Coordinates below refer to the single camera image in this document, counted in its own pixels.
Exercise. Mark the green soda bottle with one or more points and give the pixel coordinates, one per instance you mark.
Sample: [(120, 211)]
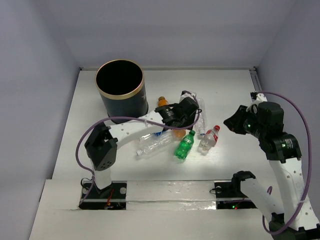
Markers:
[(185, 145)]

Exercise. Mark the blue label water bottle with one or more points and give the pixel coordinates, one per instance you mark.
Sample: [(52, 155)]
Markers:
[(149, 136)]

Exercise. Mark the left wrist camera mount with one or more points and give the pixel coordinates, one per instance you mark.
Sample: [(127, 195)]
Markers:
[(187, 94)]

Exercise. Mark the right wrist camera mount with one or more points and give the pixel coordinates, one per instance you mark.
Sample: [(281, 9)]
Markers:
[(258, 97)]

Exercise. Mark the red cap clear bottle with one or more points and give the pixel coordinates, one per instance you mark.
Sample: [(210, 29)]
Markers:
[(209, 140)]

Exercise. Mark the dark blue gold-rimmed bin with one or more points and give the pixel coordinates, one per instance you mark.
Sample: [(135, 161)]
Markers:
[(121, 85)]

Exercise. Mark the clear bottle front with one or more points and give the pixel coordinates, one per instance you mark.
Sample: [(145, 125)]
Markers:
[(155, 144)]

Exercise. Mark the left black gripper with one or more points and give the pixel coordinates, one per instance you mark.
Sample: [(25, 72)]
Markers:
[(186, 110)]

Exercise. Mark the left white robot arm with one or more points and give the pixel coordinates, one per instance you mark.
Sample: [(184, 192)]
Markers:
[(104, 141)]

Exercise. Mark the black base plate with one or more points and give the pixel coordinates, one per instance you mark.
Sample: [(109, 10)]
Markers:
[(227, 198), (111, 198)]

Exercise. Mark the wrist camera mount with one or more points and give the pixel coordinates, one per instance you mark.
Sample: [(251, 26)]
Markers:
[(258, 97), (187, 94)]

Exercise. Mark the small orange juice bottle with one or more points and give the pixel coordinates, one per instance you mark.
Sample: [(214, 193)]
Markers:
[(162, 101)]

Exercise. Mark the clear bottle blue cap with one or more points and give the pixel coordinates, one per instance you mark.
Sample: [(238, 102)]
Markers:
[(200, 126)]

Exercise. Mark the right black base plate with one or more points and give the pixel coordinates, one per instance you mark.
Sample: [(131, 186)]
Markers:
[(227, 198)]

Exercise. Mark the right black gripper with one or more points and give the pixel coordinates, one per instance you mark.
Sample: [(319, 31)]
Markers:
[(234, 121)]

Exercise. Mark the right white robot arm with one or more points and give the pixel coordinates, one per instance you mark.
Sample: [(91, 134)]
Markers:
[(294, 218)]

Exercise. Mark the large orange labelled bottle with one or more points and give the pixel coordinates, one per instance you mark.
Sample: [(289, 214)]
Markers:
[(179, 133)]

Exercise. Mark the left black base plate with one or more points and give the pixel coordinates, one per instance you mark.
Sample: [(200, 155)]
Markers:
[(111, 198)]

